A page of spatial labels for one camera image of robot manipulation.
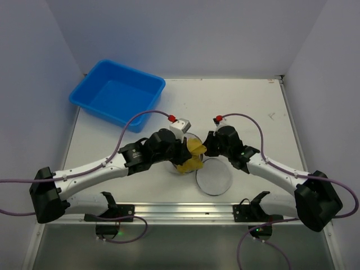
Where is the white mesh laundry bag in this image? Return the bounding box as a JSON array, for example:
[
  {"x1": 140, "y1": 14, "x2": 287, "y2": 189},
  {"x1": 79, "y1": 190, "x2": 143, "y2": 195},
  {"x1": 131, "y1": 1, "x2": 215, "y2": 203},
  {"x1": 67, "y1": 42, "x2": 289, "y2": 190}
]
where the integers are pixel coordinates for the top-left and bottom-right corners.
[{"x1": 168, "y1": 133, "x2": 233, "y2": 196}]

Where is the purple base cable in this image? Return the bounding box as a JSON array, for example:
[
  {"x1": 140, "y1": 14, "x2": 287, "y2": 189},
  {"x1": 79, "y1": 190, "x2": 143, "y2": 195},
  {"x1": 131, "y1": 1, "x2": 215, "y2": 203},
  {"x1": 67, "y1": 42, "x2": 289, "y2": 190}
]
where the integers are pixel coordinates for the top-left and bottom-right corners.
[
  {"x1": 236, "y1": 218, "x2": 302, "y2": 270},
  {"x1": 95, "y1": 215, "x2": 149, "y2": 244}
]

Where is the blue plastic bin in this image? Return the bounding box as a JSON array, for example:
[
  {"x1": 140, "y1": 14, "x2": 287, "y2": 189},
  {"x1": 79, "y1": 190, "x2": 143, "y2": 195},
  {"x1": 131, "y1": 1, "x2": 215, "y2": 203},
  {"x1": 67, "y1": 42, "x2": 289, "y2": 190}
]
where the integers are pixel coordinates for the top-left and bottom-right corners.
[{"x1": 69, "y1": 60, "x2": 165, "y2": 127}]

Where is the yellow bra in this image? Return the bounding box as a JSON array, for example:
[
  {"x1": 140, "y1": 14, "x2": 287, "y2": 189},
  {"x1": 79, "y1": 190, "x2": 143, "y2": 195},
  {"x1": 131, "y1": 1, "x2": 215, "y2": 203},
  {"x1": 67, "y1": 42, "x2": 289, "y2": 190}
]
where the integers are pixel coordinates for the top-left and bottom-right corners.
[{"x1": 176, "y1": 138, "x2": 207, "y2": 174}]

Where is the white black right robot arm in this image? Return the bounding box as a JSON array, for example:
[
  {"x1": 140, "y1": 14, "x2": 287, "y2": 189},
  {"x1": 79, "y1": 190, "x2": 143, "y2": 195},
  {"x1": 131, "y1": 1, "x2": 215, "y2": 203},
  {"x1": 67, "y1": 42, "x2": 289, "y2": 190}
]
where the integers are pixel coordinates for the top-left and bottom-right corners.
[{"x1": 204, "y1": 125, "x2": 343, "y2": 232}]

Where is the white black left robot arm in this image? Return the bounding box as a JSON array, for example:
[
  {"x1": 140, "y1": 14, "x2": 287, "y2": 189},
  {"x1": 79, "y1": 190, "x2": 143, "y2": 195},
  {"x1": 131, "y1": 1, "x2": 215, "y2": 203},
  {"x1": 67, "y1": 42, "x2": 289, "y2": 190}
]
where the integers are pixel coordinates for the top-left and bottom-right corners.
[{"x1": 29, "y1": 128, "x2": 191, "y2": 224}]

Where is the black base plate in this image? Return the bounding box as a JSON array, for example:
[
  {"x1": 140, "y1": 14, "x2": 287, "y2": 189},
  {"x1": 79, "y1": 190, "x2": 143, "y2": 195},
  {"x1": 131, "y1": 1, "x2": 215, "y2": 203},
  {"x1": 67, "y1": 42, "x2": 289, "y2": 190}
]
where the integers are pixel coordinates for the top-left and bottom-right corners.
[
  {"x1": 84, "y1": 191, "x2": 135, "y2": 222},
  {"x1": 232, "y1": 191, "x2": 284, "y2": 223}
]

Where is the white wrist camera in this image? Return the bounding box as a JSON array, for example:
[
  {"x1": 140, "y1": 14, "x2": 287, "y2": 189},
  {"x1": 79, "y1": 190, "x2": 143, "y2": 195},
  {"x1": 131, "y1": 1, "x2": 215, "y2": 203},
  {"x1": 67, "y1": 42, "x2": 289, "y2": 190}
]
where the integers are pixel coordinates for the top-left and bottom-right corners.
[
  {"x1": 169, "y1": 118, "x2": 191, "y2": 141},
  {"x1": 213, "y1": 115, "x2": 228, "y2": 132}
]

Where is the aluminium mounting rail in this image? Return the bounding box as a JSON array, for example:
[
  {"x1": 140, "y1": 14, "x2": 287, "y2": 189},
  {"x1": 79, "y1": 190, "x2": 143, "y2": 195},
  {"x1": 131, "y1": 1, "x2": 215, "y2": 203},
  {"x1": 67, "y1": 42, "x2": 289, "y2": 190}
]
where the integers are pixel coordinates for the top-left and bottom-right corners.
[{"x1": 38, "y1": 197, "x2": 298, "y2": 223}]

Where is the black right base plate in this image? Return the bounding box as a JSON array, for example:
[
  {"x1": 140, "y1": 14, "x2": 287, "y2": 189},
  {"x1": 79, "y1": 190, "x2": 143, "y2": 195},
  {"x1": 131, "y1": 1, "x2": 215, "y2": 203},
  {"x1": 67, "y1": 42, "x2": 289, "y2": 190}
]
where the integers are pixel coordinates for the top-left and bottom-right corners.
[{"x1": 232, "y1": 191, "x2": 284, "y2": 223}]

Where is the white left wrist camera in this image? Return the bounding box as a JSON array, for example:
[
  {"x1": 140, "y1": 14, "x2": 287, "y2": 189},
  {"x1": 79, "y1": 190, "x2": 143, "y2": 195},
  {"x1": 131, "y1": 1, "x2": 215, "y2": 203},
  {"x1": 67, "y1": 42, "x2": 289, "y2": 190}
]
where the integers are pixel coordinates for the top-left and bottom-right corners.
[{"x1": 169, "y1": 118, "x2": 191, "y2": 141}]

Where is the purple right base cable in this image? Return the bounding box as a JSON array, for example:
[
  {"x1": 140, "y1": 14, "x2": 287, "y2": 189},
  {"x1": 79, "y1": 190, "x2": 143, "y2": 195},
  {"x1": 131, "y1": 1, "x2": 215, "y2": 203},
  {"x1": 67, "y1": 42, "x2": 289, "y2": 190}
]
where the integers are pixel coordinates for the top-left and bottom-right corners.
[{"x1": 236, "y1": 218, "x2": 302, "y2": 270}]

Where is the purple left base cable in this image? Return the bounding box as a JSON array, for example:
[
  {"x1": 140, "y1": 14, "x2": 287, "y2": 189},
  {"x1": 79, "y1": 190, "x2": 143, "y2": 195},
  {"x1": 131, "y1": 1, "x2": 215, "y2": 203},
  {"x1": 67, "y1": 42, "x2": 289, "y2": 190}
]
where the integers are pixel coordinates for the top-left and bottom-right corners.
[{"x1": 95, "y1": 215, "x2": 149, "y2": 244}]

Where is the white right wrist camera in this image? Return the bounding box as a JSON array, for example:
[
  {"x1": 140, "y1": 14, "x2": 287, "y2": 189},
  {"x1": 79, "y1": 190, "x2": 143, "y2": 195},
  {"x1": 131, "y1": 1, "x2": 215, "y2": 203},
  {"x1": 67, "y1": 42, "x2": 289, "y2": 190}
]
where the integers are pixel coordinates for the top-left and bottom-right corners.
[{"x1": 213, "y1": 115, "x2": 228, "y2": 132}]

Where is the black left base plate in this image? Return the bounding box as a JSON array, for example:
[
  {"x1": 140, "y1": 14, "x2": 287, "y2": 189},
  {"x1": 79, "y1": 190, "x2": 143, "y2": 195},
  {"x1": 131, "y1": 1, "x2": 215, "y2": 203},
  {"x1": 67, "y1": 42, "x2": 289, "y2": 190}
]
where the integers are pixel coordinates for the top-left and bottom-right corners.
[{"x1": 84, "y1": 191, "x2": 135, "y2": 222}]

